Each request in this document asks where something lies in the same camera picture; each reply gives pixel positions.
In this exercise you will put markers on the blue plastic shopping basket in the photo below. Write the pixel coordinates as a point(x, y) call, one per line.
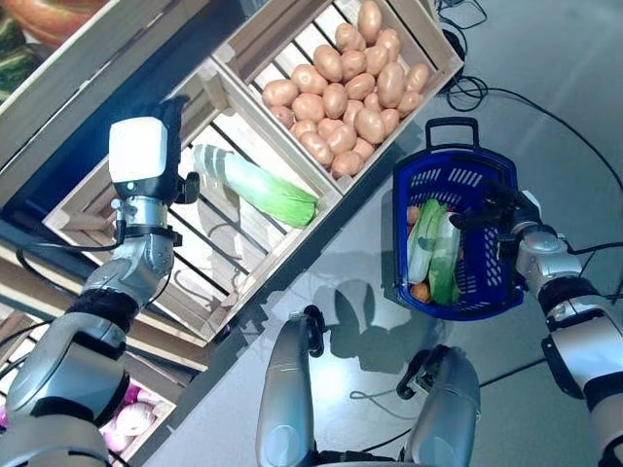
point(487, 272)

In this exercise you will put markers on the wooden slatted crate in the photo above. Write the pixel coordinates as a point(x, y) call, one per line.
point(287, 258)
point(156, 428)
point(263, 39)

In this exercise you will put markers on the orange pumpkin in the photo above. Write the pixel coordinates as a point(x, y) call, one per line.
point(48, 19)

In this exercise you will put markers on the silver left robot leg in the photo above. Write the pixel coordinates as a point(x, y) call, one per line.
point(287, 389)

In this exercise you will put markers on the brown potato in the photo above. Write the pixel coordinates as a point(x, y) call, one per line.
point(353, 64)
point(280, 92)
point(307, 107)
point(389, 44)
point(417, 78)
point(349, 36)
point(370, 125)
point(335, 99)
point(370, 19)
point(391, 83)
point(309, 79)
point(347, 164)
point(328, 62)

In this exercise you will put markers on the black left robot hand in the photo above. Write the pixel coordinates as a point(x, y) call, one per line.
point(136, 151)

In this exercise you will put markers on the large wooden crate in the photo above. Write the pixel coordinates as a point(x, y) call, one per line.
point(73, 87)

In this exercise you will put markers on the small orange fruit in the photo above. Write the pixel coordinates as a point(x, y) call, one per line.
point(413, 214)
point(421, 292)

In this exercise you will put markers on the green white napa cabbage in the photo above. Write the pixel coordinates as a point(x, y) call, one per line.
point(263, 190)
point(423, 228)
point(445, 272)

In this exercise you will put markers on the black round stand base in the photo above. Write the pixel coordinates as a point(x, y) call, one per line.
point(457, 44)

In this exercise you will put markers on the green striped pumpkin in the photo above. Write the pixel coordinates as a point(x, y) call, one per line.
point(14, 68)

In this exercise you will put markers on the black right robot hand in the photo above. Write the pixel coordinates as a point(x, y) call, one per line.
point(511, 206)

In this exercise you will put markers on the purple white onion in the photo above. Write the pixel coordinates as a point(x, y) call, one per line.
point(148, 395)
point(134, 419)

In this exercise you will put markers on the silver robot leg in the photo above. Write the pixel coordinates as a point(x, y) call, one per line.
point(448, 404)
point(287, 389)

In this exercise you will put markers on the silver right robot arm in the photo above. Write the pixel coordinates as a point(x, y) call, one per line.
point(550, 258)

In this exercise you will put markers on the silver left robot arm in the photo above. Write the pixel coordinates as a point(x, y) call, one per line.
point(131, 262)

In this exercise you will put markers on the silver right robot leg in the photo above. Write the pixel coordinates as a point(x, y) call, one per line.
point(448, 404)

